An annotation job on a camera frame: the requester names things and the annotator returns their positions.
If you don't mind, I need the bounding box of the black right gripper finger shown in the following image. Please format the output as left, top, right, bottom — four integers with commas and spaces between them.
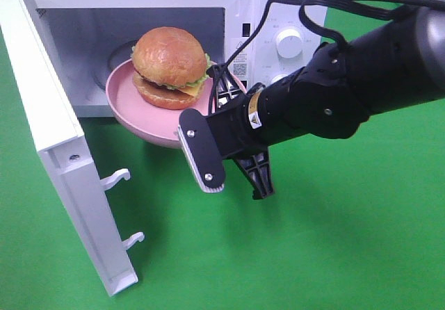
207, 64, 248, 111
234, 149, 275, 199

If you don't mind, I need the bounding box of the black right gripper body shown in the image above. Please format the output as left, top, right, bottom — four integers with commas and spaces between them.
207, 83, 278, 159

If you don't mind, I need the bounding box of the white timer knob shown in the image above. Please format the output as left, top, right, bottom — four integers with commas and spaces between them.
270, 74, 288, 85

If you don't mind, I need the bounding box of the burger with sesame-free bun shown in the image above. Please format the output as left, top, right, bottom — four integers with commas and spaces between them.
131, 26, 212, 110

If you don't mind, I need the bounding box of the pink round plate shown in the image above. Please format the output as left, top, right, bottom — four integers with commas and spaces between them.
105, 58, 248, 150

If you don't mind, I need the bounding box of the white microwave door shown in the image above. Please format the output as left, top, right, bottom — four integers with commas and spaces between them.
1, 0, 145, 295

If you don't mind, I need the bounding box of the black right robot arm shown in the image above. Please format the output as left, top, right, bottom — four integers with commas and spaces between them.
178, 0, 444, 199

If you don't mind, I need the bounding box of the white microwave oven body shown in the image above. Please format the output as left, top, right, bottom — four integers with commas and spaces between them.
24, 0, 267, 117

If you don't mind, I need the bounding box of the white upper power knob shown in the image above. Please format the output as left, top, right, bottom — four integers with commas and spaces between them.
275, 28, 303, 59

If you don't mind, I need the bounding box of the glass microwave turntable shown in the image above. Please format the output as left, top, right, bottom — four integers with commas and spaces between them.
92, 40, 136, 91

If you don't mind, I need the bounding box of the green table cloth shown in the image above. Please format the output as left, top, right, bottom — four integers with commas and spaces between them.
0, 0, 445, 310

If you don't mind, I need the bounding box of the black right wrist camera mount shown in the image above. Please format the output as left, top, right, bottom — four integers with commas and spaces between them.
177, 108, 225, 193

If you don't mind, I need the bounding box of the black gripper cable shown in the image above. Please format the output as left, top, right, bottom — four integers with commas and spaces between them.
207, 0, 445, 116

